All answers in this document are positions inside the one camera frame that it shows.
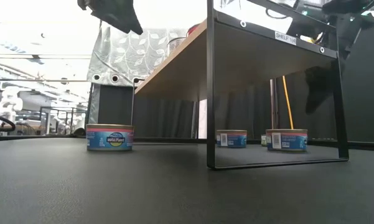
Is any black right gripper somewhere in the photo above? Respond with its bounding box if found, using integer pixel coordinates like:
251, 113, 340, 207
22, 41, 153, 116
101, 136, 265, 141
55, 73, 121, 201
304, 59, 333, 114

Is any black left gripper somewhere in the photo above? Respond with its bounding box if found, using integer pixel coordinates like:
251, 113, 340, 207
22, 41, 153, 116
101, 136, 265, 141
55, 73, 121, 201
77, 0, 144, 35

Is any blue pink label salmon can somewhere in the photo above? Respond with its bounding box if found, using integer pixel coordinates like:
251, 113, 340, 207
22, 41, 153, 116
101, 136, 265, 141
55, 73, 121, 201
85, 123, 134, 152
216, 129, 248, 148
265, 128, 309, 152

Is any grey leaf pattern curtain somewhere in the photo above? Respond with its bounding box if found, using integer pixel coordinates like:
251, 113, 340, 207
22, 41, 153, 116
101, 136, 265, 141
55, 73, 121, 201
86, 20, 190, 88

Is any tan vertical pole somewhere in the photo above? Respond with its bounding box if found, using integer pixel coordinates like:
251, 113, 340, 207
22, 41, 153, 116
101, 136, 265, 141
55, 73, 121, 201
269, 78, 279, 135

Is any black curtain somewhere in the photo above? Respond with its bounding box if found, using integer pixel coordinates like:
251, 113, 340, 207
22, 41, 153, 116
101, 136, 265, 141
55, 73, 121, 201
96, 83, 200, 139
213, 21, 374, 144

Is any white pink fabric banner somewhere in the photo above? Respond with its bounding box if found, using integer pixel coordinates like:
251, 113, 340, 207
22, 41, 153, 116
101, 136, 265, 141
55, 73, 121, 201
198, 99, 208, 139

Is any white robot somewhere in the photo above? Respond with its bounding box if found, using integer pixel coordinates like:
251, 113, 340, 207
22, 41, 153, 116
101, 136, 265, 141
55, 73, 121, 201
0, 86, 23, 124

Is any yellow cable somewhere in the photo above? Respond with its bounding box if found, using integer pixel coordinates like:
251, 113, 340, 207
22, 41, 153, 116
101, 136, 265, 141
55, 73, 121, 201
281, 75, 295, 131

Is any wooden shelf black metal frame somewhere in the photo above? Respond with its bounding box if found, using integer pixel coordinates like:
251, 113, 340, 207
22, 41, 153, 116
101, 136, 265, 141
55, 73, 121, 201
129, 0, 350, 171

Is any black metal rack frame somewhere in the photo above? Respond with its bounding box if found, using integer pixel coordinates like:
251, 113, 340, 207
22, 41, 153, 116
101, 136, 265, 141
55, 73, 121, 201
39, 106, 88, 135

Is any black cable loop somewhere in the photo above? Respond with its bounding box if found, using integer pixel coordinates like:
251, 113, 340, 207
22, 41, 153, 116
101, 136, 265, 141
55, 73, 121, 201
0, 114, 16, 133

